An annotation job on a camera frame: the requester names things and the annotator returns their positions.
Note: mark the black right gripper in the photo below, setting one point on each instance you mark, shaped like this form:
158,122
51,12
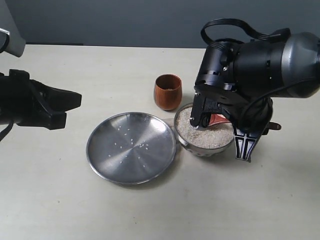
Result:
217,92

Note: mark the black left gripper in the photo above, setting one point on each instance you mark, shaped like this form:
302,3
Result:
26,102

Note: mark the dark red wooden spoon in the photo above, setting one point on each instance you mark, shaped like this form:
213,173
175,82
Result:
220,119

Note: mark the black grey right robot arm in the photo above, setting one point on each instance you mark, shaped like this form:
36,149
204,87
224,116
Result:
240,84

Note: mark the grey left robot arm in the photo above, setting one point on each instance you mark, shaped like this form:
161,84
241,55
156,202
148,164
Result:
11,42

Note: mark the steel bowl of rice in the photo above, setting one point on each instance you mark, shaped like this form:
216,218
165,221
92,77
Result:
201,142

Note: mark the clear tape on table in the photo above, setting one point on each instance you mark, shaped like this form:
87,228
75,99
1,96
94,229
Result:
169,121

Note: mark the brown wooden cup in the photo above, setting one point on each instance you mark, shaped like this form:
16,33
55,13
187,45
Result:
167,93

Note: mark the round steel plate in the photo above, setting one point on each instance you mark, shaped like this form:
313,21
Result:
131,148

